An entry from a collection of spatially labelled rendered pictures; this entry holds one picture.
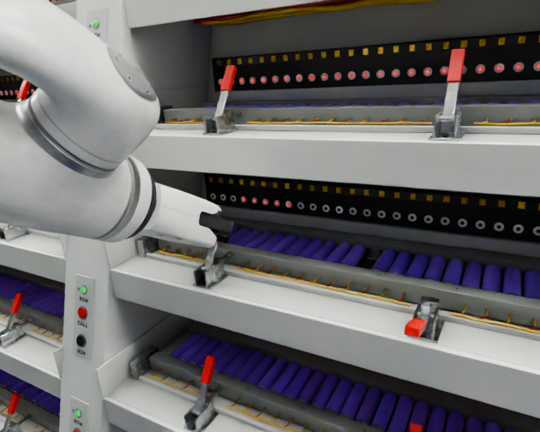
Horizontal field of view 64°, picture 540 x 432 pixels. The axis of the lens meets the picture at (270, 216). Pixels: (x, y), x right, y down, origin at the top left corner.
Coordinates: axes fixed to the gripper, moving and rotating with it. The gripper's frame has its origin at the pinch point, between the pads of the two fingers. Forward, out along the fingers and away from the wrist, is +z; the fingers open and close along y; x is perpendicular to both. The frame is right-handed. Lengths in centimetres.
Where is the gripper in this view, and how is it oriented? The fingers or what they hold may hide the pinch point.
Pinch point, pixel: (213, 227)
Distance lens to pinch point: 55.5
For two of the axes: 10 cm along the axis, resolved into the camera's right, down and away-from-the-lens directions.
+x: 1.9, -9.7, 1.2
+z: 4.5, 2.0, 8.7
